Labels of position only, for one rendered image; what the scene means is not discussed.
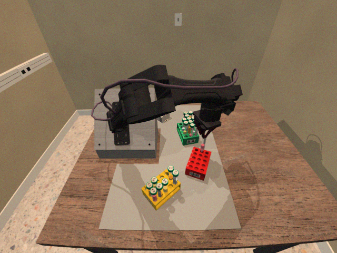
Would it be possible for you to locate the beige bench mat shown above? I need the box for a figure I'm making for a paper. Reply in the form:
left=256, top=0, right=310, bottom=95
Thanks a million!
left=99, top=105, right=241, bottom=231

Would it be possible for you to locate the red test tube rack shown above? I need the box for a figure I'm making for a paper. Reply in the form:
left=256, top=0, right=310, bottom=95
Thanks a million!
left=185, top=147, right=211, bottom=181

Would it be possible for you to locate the yellow test tube rack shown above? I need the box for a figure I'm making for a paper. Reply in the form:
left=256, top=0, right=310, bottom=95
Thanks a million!
left=141, top=169, right=181, bottom=210

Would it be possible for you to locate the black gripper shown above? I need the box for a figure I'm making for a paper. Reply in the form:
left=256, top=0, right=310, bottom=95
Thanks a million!
left=193, top=105, right=222, bottom=139

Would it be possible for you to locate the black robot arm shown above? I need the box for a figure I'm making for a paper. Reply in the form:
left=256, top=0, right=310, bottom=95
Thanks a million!
left=108, top=65, right=243, bottom=145

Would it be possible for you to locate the green test tube rack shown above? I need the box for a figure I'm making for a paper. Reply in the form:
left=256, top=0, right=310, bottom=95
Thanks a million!
left=177, top=122, right=199, bottom=145

